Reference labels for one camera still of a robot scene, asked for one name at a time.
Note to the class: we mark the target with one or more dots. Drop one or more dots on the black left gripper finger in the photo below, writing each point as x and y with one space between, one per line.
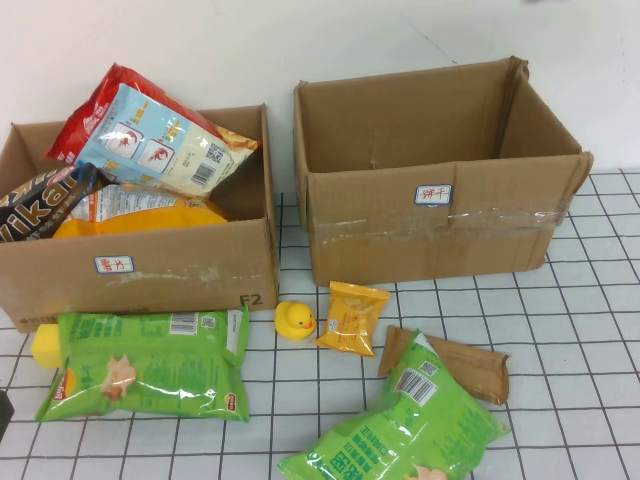
6 412

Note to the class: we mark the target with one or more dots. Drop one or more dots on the red prawn cracker bag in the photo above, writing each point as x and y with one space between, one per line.
160 140

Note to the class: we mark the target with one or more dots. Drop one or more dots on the black snack bag white letters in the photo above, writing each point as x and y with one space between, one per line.
40 210

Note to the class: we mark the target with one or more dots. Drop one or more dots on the small yellow snack packet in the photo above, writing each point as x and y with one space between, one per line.
352 320

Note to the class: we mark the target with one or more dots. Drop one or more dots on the plain brown snack packet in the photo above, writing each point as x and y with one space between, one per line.
475 367

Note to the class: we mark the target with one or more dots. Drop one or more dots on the yellow sponge cube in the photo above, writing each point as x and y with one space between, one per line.
46 347

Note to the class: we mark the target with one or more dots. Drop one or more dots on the green chip bag showing logo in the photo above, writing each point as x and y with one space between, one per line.
150 365

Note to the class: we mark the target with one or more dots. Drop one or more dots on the cardboard box with F2 print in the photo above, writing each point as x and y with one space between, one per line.
150 280

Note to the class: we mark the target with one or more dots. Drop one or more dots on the orange chip bag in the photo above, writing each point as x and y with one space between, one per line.
150 220

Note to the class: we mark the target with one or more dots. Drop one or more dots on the yellow rubber duck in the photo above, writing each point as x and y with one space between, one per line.
292 320

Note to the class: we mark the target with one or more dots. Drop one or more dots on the green chip bag showing barcode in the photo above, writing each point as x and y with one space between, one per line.
400 435

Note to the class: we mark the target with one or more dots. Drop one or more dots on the cardboard box with clear tape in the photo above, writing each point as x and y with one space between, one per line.
500 240

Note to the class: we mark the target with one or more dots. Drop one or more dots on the white black grid tablecloth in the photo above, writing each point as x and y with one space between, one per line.
575 425

